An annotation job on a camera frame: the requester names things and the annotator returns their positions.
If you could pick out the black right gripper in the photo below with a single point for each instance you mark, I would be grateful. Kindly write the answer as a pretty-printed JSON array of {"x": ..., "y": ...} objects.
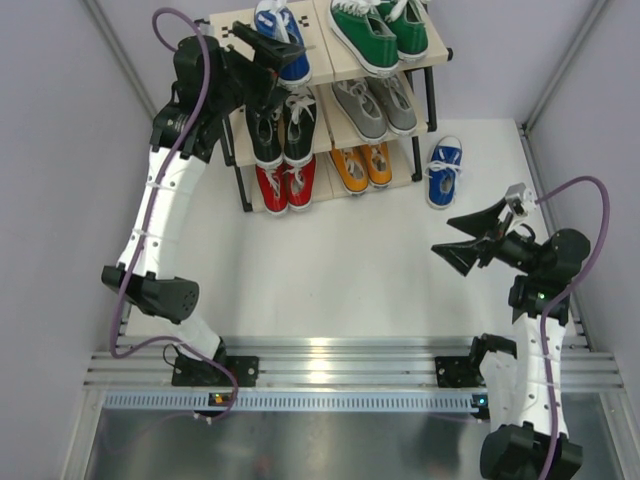
[{"x": 489, "y": 235}]

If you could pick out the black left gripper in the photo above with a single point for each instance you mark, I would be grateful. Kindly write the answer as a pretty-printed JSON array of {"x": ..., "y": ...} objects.
[{"x": 266, "y": 95}]

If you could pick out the black sneaker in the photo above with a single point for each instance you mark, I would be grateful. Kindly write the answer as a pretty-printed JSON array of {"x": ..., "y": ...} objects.
[
  {"x": 264, "y": 136},
  {"x": 300, "y": 118}
]

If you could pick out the grey sneaker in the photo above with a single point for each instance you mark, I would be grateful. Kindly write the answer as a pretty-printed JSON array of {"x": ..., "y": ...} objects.
[
  {"x": 392, "y": 97},
  {"x": 362, "y": 109}
]

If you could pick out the green sneaker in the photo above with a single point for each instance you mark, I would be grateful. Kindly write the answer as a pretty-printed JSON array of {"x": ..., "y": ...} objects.
[
  {"x": 361, "y": 28},
  {"x": 405, "y": 19}
]

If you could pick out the red sneaker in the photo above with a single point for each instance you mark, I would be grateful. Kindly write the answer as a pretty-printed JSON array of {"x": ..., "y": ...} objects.
[
  {"x": 271, "y": 182},
  {"x": 299, "y": 184}
]

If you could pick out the orange sneaker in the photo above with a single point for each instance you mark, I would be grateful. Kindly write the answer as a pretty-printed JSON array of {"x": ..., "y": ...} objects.
[
  {"x": 378, "y": 164},
  {"x": 351, "y": 169}
]

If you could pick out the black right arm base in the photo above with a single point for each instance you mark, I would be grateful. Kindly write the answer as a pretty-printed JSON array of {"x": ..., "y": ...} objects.
[{"x": 463, "y": 371}]

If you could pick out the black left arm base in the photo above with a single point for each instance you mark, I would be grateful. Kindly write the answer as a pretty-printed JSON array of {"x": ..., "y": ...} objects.
[{"x": 188, "y": 372}]

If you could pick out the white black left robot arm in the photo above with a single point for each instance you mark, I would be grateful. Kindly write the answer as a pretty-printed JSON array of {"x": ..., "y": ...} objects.
[{"x": 211, "y": 82}]

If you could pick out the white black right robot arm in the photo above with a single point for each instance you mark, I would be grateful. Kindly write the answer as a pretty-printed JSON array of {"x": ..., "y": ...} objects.
[{"x": 529, "y": 438}]

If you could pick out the beige black shoe shelf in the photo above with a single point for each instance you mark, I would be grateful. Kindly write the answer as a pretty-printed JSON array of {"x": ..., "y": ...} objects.
[{"x": 331, "y": 62}]

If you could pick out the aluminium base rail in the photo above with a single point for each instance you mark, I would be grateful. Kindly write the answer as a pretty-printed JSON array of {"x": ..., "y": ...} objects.
[{"x": 299, "y": 374}]

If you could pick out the left grey corner post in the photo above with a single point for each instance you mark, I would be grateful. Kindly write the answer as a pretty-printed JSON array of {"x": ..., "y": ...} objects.
[{"x": 120, "y": 55}]

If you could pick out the grey aluminium corner post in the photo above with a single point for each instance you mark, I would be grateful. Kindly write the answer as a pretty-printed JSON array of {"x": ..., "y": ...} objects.
[{"x": 578, "y": 41}]

